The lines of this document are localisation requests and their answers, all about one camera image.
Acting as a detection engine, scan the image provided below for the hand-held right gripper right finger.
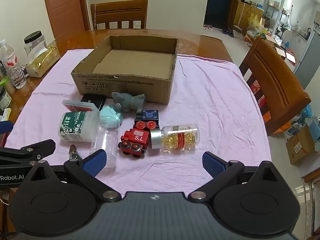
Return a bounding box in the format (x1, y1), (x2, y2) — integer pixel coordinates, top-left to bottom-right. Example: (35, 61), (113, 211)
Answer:
(189, 152), (285, 203)

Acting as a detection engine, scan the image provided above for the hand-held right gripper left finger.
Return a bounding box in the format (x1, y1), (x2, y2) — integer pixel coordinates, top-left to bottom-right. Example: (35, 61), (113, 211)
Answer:
(25, 149), (121, 203)

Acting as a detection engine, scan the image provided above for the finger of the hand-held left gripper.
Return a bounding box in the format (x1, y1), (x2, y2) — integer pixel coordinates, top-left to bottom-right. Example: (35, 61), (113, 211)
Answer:
(0, 139), (56, 167)
(0, 121), (13, 134)

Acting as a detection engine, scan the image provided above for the clear bottle of yellow capsules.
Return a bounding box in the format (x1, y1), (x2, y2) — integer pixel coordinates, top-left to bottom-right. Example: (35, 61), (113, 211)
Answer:
(150, 124), (200, 153)

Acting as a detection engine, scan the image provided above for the white bottle with green label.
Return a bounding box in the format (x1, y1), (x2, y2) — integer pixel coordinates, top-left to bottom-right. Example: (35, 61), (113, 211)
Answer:
(58, 111), (99, 143)

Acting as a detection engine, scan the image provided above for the red toy train engine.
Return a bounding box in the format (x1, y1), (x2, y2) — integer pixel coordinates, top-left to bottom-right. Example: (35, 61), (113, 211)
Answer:
(118, 127), (151, 158)

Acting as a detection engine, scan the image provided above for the clear plastic case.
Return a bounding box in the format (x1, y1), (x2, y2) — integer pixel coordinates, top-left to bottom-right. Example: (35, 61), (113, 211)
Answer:
(62, 99), (100, 115)

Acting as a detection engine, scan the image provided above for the dark blue toy train car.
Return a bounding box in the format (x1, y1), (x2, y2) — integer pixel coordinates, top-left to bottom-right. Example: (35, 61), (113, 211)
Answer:
(133, 109), (160, 130)

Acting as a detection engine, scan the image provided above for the cardboard box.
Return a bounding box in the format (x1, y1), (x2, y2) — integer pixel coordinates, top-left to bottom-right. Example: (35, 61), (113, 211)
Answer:
(71, 35), (179, 103)

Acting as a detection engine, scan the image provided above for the dark jar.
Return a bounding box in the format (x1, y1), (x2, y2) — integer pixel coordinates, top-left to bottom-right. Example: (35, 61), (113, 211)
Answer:
(0, 87), (12, 110)

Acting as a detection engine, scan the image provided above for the jar with green lid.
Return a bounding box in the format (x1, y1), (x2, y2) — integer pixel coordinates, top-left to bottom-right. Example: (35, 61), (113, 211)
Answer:
(0, 77), (15, 95)

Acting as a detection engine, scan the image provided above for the pink cloth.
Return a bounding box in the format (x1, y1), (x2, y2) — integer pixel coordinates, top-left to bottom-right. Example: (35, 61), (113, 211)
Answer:
(5, 49), (273, 198)

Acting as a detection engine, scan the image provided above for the black flat case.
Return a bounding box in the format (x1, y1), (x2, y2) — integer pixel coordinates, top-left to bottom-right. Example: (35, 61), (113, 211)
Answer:
(81, 94), (107, 111)

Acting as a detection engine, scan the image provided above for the clear water bottle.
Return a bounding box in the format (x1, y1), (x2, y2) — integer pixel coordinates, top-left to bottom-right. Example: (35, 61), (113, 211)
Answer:
(0, 39), (27, 89)

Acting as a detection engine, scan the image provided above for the gold packet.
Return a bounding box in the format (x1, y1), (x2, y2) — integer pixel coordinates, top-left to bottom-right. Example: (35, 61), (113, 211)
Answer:
(26, 44), (60, 78)

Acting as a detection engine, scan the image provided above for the grey elephant toy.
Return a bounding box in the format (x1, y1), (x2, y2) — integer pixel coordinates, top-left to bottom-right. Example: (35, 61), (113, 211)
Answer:
(111, 92), (146, 113)

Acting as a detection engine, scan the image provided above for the red drink can pack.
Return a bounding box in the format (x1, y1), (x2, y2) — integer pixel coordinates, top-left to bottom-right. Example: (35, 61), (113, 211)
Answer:
(250, 80), (268, 110)

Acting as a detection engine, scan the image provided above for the clear jar with black lid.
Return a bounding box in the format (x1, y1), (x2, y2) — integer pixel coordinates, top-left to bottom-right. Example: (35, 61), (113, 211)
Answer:
(24, 31), (49, 58)

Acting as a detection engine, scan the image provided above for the brown cardboard carton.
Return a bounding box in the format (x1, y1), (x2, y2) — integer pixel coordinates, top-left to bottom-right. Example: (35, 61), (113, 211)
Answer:
(286, 125), (320, 165)

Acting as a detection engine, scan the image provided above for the brown wooden door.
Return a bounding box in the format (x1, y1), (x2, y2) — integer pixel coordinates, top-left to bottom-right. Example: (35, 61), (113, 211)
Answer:
(42, 0), (90, 40)

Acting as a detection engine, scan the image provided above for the grey refrigerator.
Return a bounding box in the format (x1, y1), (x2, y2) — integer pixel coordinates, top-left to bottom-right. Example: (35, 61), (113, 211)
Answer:
(294, 25), (320, 90)

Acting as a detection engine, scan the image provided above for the yellow plastic bag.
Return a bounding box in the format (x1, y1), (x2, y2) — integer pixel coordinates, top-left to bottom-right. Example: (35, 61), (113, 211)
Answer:
(246, 12), (265, 34)

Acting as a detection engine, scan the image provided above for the wooden cabinet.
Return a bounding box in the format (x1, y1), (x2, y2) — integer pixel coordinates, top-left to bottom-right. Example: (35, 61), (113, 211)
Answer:
(234, 0), (264, 33)

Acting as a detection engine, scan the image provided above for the dark blue door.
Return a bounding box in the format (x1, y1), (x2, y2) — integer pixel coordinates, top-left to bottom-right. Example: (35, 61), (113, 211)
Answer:
(204, 0), (239, 29)

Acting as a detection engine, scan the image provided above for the wooden chair with chain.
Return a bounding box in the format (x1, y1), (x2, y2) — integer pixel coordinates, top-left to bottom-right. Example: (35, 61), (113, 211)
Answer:
(90, 0), (148, 30)

